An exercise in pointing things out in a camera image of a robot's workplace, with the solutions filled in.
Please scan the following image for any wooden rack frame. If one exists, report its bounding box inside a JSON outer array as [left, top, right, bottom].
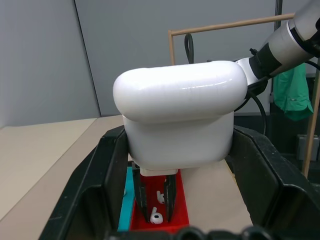
[[167, 13, 320, 176]]

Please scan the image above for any green hanging garment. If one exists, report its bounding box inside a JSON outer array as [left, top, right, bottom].
[[273, 62, 315, 122]]

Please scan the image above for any grey box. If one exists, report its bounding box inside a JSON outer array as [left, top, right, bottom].
[[296, 134, 320, 160]]

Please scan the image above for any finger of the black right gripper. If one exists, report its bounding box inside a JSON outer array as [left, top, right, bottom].
[[163, 174, 178, 223], [132, 162, 151, 223]]

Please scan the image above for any teal plastic tray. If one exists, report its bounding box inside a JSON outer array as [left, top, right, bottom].
[[117, 166, 137, 231]]

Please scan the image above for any red plastic tray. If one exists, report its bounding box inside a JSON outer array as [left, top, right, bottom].
[[129, 172, 191, 231]]

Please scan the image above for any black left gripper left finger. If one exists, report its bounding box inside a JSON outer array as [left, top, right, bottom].
[[41, 126, 130, 240]]

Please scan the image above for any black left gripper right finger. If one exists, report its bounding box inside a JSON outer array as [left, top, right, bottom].
[[226, 124, 320, 240]]

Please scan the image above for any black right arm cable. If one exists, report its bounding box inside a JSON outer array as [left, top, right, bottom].
[[234, 81, 268, 137]]

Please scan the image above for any white earbud charging case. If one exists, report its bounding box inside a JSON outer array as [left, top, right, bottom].
[[112, 60, 249, 174]]

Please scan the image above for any black hanging cable loop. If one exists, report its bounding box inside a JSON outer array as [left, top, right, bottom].
[[184, 33, 196, 65]]

